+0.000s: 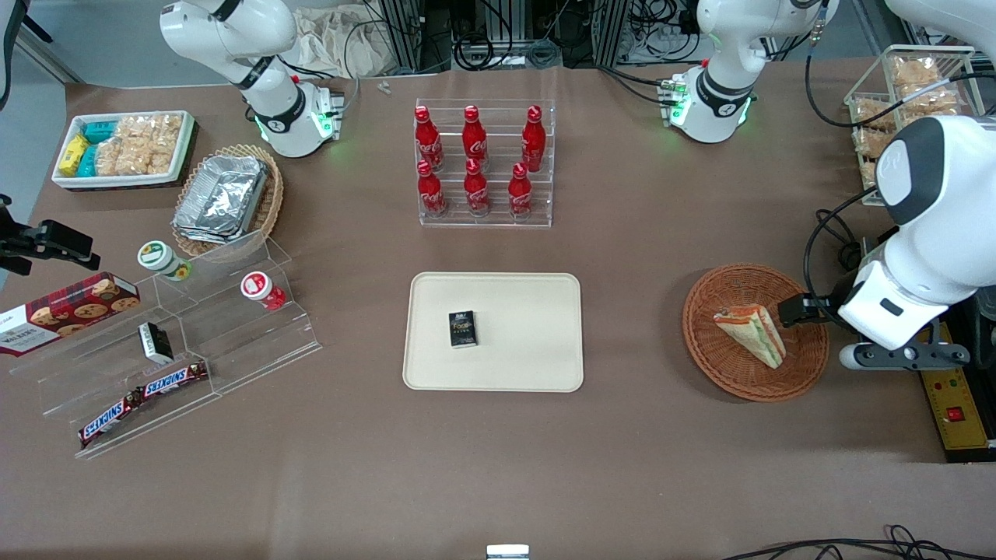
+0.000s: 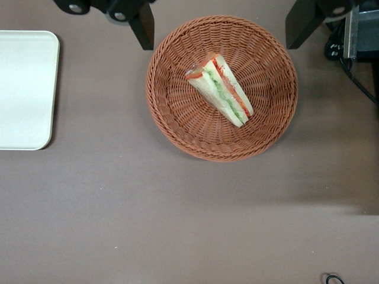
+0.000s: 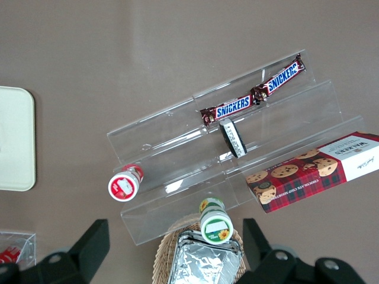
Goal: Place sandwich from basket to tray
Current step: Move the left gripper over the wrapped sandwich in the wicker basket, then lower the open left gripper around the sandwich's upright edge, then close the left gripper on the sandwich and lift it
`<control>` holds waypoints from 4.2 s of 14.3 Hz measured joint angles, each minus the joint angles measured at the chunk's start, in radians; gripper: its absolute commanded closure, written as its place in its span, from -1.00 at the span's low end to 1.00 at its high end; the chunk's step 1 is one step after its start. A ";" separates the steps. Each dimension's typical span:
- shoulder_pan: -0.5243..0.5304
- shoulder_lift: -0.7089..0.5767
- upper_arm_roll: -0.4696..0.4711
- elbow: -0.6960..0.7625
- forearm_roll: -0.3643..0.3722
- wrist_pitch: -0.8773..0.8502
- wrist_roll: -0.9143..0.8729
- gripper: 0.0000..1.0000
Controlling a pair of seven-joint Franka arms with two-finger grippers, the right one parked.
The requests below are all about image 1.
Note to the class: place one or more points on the green lid yogurt cup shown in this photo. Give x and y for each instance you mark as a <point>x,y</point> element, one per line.
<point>159,258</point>

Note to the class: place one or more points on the clear acrylic stepped stand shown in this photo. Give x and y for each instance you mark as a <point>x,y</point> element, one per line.
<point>233,350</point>

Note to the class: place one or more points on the clear bag of fried snacks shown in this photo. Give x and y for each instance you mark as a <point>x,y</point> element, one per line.
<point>871,117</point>
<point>938,101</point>
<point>914,71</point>

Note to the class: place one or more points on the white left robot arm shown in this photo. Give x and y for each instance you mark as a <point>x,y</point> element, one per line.
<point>724,101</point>

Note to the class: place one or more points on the red tartan cookie box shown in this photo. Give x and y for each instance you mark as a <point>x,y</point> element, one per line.
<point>66,311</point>

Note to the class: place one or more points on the yellow snack pack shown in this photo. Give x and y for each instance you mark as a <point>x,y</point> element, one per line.
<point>73,154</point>

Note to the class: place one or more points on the red cola bottle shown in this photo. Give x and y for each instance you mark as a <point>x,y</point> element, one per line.
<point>430,194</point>
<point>476,193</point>
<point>520,194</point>
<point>428,144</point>
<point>534,144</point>
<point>474,144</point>

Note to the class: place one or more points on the white rectangular snack bin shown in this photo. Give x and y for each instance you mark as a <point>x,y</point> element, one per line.
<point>117,180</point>

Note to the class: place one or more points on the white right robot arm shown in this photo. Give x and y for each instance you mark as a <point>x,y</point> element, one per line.
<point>280,117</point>

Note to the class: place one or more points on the aluminium foil container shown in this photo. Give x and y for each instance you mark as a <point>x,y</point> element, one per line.
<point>222,198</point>

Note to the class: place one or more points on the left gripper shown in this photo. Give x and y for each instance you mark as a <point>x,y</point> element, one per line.
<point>838,297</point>

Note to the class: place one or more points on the beige plastic tray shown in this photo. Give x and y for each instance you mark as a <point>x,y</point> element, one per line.
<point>513,342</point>

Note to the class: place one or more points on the clear acrylic bottle rack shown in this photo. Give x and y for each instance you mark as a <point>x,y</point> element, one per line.
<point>482,222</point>

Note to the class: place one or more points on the triangle sandwich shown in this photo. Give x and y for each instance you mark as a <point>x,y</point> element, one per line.
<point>753,330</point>

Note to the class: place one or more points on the light wicker basket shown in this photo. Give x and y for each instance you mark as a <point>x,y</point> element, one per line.
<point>268,202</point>

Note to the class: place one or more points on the small black carton box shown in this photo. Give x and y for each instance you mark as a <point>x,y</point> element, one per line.
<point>156,343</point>
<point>462,328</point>

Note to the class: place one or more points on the clear bin of snacks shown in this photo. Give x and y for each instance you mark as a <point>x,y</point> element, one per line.
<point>856,101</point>

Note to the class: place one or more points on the clear bag of rice crackers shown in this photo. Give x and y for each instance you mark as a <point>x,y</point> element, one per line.
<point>120,157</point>
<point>156,132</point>

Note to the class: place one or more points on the small silver box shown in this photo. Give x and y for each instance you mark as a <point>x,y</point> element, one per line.
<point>507,552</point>

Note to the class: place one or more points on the beige cloth bag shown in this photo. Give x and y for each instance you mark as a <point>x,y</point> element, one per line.
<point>342,39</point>

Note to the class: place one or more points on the brown wicker basket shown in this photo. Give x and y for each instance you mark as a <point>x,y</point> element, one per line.
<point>739,365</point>

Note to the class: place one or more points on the teal snack pack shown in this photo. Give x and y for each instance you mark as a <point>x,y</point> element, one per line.
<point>87,162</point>
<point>99,131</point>

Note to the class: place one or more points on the red lid yogurt cup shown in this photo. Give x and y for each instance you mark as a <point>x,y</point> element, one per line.
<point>261,289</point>

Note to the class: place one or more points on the yellow black control box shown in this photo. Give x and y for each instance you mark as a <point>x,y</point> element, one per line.
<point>951,397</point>

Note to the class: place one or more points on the snickers chocolate bar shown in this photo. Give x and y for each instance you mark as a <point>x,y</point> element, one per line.
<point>109,418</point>
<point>173,380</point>

